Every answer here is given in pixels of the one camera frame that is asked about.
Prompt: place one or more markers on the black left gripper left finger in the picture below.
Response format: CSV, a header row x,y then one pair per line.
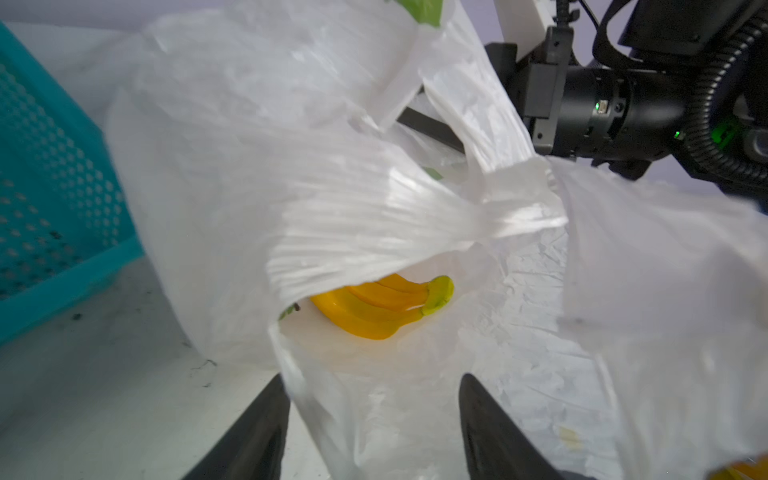
x,y
254,445

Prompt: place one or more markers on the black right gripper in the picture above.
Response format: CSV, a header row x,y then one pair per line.
x,y
625,119

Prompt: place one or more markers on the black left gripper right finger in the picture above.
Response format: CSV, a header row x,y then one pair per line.
x,y
495,448

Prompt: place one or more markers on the white lemon print plastic bag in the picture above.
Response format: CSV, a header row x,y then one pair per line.
x,y
623,325

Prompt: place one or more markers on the yellow fake banana bunch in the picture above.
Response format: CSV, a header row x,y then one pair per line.
x,y
377,310

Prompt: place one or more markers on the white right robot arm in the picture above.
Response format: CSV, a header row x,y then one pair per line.
x,y
720,47

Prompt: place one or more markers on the teal plastic fruit basket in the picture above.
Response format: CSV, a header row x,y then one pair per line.
x,y
65,227

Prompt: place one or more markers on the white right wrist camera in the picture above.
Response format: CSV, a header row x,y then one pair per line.
x,y
524,22

